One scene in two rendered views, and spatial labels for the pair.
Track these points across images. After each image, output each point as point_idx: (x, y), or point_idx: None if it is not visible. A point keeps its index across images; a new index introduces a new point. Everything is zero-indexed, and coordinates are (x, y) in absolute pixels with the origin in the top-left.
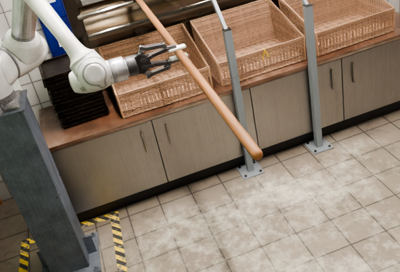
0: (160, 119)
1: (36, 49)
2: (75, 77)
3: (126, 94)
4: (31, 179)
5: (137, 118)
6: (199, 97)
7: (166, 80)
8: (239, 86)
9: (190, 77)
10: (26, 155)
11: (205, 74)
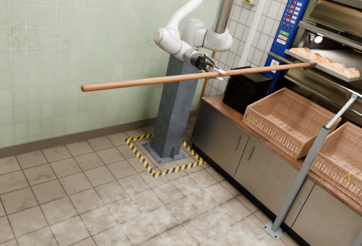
0: (253, 140)
1: (216, 40)
2: None
3: (252, 110)
4: (169, 93)
5: (245, 127)
6: (283, 153)
7: (275, 125)
8: (305, 171)
9: (289, 137)
10: None
11: (298, 145)
